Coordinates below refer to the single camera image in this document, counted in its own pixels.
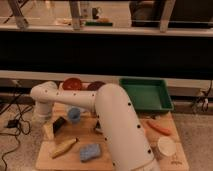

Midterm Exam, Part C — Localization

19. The wooden cutting board table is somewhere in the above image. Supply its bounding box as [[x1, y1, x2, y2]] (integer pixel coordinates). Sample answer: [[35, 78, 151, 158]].
[[35, 102, 189, 171]]

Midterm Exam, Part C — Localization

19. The purple bowl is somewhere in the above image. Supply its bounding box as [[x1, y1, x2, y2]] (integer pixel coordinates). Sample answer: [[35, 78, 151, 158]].
[[87, 81, 105, 91]]

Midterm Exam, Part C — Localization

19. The blue sponge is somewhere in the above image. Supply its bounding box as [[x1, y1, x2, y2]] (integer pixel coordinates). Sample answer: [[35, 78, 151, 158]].
[[80, 144, 101, 162]]

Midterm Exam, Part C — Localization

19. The blue plastic cup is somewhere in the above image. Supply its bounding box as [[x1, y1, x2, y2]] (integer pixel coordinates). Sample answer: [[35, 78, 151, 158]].
[[68, 109, 80, 123]]

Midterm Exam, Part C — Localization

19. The black power adapter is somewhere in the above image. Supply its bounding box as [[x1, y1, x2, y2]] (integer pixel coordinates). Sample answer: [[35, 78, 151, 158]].
[[7, 119, 19, 128]]

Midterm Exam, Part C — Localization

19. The green plastic tray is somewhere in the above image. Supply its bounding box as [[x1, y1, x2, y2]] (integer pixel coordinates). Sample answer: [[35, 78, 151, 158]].
[[119, 78, 173, 113]]

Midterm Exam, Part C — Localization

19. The white lidded container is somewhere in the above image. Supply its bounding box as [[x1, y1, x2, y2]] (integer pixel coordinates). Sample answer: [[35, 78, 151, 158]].
[[157, 136, 176, 158]]

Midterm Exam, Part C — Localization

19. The orange carrot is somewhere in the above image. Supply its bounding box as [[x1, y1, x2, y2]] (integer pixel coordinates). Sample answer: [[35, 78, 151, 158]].
[[146, 121, 172, 136]]

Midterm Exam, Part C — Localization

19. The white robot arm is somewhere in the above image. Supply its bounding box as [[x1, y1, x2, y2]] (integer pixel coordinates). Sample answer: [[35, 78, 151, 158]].
[[30, 81, 161, 171]]

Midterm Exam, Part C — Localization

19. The red bowl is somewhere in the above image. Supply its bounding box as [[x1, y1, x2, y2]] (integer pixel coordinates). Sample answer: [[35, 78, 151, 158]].
[[62, 78, 82, 90]]

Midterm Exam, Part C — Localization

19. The small black square object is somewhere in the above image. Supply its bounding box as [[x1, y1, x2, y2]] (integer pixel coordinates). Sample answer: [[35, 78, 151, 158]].
[[94, 121, 102, 134]]

